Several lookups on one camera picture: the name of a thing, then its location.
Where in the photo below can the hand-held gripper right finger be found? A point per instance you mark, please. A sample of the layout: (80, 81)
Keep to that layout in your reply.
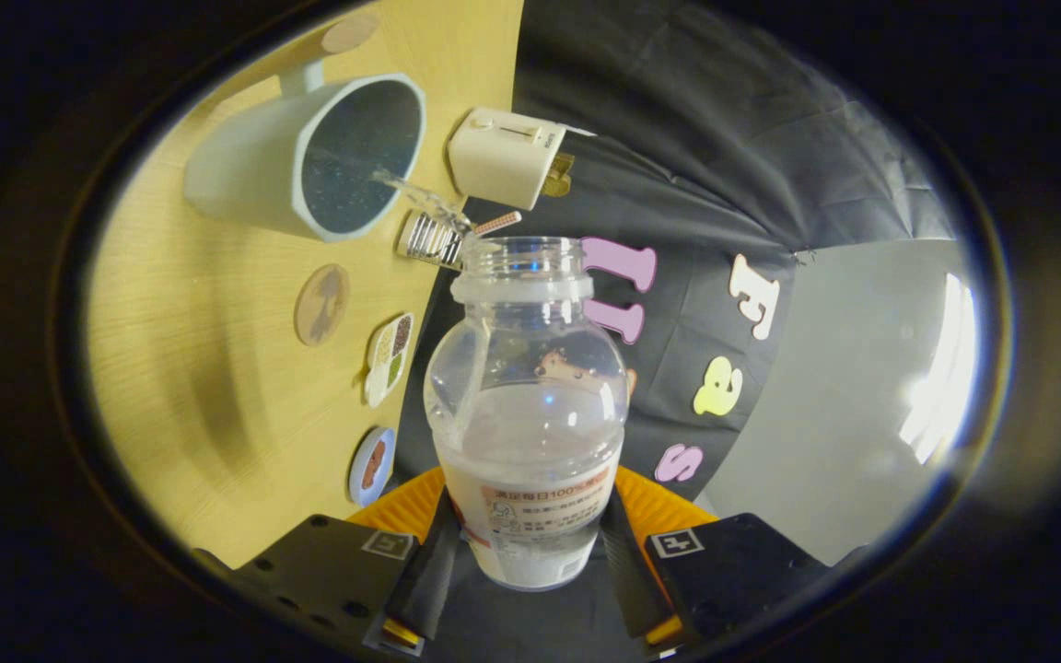
(636, 575)

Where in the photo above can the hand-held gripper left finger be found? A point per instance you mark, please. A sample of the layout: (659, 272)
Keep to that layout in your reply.
(425, 575)

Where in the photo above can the clear plastic juice bottle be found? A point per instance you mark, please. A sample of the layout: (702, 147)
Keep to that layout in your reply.
(530, 442)

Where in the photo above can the round brown coaster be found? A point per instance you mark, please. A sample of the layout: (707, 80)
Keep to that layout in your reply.
(321, 306)

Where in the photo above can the blue plate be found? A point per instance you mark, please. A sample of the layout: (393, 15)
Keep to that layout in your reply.
(357, 483)

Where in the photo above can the brown meat slice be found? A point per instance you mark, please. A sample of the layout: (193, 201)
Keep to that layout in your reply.
(369, 474)
(378, 453)

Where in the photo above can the white divided dish with beans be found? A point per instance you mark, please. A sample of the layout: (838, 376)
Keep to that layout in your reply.
(389, 361)

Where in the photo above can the wooden table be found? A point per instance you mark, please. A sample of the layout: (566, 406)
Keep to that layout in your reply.
(208, 387)

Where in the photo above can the ribbed clear glass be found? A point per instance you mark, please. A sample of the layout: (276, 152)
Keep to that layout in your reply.
(429, 241)

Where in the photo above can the brown toast slice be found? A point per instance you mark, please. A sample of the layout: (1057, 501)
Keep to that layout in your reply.
(556, 187)
(561, 166)

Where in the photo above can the white toaster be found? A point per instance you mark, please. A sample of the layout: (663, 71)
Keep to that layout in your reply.
(498, 157)

